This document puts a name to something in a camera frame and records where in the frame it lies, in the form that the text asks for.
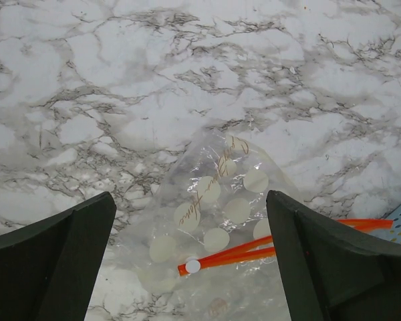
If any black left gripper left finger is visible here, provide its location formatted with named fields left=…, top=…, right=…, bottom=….
left=0, top=192, right=116, bottom=320

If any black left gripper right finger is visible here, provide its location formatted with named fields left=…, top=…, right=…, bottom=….
left=266, top=191, right=401, bottom=320

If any clear zip bag orange zipper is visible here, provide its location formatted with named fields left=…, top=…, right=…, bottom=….
left=113, top=128, right=395, bottom=321

